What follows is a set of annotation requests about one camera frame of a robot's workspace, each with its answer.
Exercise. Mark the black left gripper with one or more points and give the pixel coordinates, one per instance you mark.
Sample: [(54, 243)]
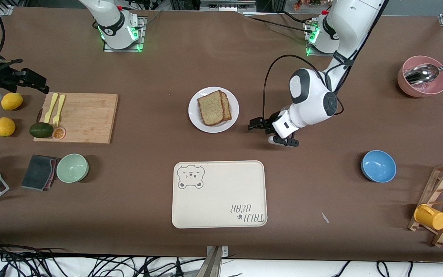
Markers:
[(270, 123)]

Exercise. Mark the white round plate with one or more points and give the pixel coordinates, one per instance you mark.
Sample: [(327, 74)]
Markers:
[(214, 129)]

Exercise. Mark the brown bread slice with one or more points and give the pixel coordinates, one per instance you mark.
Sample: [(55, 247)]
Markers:
[(227, 105), (210, 108)]

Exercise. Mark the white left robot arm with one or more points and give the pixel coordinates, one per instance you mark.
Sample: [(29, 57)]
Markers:
[(313, 100)]

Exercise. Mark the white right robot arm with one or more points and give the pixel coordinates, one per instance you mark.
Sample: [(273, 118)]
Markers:
[(110, 19)]

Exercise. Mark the yellow lemon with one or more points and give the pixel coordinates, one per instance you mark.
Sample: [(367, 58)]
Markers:
[(4, 127), (12, 101)]

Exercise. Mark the yellow plastic knife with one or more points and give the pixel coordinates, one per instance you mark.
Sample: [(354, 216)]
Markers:
[(50, 107)]

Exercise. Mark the yellow plastic fork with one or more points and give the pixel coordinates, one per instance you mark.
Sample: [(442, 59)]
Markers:
[(59, 109)]

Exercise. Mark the dark green avocado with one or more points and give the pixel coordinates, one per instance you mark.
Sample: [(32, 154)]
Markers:
[(40, 130)]

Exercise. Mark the orange slice toy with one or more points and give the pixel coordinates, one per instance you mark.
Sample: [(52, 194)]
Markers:
[(59, 133)]

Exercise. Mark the cream bear print tray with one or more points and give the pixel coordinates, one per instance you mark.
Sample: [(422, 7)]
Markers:
[(221, 196)]

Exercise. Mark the wooden cutting board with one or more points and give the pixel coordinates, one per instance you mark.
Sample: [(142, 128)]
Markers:
[(87, 119)]

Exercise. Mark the grey folded cloth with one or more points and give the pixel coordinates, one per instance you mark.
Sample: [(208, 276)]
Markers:
[(37, 171)]

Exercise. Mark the pink cloth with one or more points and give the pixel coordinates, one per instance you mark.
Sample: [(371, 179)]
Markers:
[(55, 169)]

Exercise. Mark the grey paper scrap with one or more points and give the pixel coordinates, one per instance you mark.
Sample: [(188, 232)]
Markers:
[(324, 217)]

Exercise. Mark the pale green bowl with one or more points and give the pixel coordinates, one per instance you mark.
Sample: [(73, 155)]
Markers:
[(72, 168)]

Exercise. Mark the blue bowl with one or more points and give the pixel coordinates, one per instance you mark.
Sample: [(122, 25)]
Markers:
[(378, 166)]

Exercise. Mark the pink bowl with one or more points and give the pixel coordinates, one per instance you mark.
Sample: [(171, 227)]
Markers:
[(423, 92)]

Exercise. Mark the metal spoon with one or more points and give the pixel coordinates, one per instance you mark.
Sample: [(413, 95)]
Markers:
[(421, 74)]

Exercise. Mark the yellow plastic mug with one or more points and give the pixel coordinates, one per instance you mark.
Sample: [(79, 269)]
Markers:
[(433, 218)]

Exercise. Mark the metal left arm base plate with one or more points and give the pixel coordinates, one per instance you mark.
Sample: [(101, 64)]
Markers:
[(338, 54)]

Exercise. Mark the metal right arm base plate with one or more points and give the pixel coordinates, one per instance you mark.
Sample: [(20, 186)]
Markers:
[(141, 42)]

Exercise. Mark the aluminium frame beam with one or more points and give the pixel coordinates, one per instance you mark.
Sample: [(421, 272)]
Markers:
[(227, 4)]

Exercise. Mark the metal table edge bracket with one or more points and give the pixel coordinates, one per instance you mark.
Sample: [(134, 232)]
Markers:
[(223, 252)]

